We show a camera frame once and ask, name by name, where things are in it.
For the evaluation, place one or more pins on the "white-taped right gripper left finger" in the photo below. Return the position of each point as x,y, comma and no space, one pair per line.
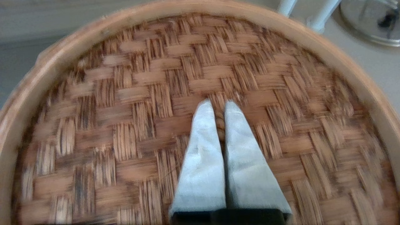
203,168

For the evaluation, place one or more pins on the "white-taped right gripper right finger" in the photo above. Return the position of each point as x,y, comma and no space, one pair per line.
250,168

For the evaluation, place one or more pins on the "dark brown woven bamboo lid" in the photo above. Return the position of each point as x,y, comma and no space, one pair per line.
109,125

